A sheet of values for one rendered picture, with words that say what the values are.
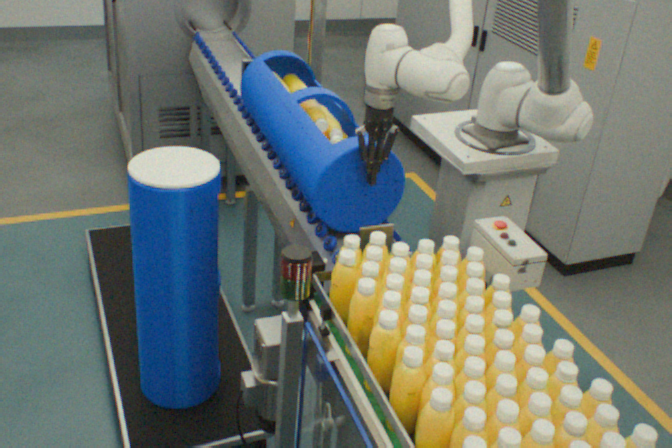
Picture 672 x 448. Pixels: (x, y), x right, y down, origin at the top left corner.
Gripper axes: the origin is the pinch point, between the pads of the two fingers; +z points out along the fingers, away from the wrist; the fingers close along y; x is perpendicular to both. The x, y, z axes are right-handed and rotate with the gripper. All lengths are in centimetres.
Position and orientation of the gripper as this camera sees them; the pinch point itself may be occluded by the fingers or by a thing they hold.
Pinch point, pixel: (372, 172)
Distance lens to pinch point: 202.2
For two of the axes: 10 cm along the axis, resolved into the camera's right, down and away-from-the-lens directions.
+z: -0.8, 8.8, 4.7
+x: -3.5, -4.7, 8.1
